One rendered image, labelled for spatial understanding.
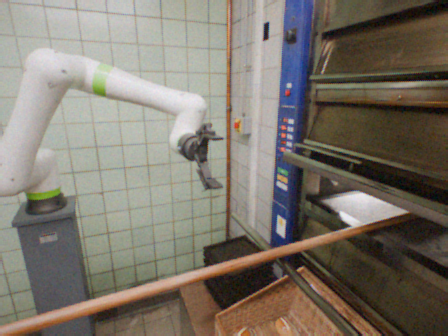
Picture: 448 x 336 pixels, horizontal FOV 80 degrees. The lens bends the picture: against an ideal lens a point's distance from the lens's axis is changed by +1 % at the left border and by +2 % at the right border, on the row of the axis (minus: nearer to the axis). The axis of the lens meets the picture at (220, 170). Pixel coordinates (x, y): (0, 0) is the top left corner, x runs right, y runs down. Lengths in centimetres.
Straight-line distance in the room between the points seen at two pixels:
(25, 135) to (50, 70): 22
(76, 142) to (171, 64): 77
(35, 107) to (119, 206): 114
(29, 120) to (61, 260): 62
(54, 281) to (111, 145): 86
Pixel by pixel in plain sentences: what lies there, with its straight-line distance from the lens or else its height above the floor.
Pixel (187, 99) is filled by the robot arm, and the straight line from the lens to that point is 100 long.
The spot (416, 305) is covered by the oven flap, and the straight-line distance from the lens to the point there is 111.
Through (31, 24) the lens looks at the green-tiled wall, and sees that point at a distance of 190.
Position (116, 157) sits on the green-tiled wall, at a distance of 189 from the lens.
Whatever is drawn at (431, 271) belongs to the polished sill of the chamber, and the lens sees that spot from 102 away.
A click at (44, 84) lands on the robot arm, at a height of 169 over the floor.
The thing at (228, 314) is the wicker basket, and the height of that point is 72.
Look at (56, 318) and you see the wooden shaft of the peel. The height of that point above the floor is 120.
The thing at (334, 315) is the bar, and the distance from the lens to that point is 76.
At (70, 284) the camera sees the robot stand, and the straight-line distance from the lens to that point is 143.
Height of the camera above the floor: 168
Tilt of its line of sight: 17 degrees down
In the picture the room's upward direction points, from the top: straight up
